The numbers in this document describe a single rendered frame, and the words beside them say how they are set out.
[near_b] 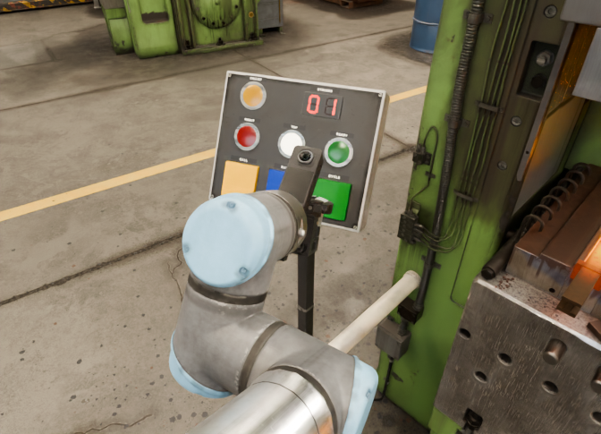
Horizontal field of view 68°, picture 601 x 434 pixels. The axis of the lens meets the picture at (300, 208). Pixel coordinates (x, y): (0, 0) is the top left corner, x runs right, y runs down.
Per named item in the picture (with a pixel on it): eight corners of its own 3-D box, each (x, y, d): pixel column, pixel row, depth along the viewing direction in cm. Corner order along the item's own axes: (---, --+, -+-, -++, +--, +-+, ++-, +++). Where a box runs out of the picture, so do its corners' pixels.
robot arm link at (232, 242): (165, 276, 46) (187, 182, 44) (221, 254, 58) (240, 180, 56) (246, 309, 43) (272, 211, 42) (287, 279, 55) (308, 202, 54)
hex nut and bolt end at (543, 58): (538, 93, 81) (552, 55, 77) (523, 89, 83) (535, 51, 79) (544, 89, 83) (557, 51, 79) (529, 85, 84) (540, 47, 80)
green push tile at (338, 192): (344, 221, 88) (351, 184, 87) (307, 213, 90) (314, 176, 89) (346, 221, 90) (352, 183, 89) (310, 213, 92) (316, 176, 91)
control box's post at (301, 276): (304, 409, 159) (308, 137, 95) (297, 402, 161) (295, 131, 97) (311, 402, 161) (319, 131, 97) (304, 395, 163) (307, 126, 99)
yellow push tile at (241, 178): (252, 201, 94) (257, 166, 93) (220, 194, 95) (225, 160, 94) (255, 201, 95) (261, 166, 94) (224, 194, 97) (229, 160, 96)
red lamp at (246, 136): (249, 151, 93) (247, 132, 90) (234, 144, 95) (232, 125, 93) (260, 147, 94) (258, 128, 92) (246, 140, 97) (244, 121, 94)
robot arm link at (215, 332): (225, 425, 45) (256, 313, 43) (145, 371, 50) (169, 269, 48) (272, 389, 53) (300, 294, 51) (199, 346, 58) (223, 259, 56)
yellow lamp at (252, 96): (255, 110, 91) (254, 90, 89) (241, 104, 94) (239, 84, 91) (266, 106, 93) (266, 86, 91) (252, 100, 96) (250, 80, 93)
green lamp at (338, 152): (342, 168, 87) (342, 148, 85) (324, 160, 90) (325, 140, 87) (351, 163, 89) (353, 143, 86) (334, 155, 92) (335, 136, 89)
